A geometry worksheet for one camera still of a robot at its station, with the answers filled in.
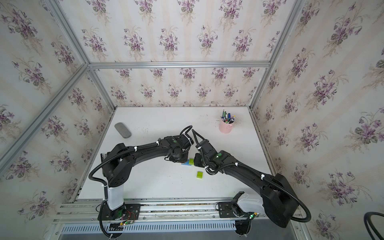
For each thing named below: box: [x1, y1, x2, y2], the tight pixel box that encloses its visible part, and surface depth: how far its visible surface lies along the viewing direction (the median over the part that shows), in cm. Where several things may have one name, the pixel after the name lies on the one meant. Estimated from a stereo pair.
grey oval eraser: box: [114, 122, 132, 139], surface depth 105 cm
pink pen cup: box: [219, 112, 236, 134], surface depth 101 cm
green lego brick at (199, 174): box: [196, 171, 204, 179], surface depth 86 cm
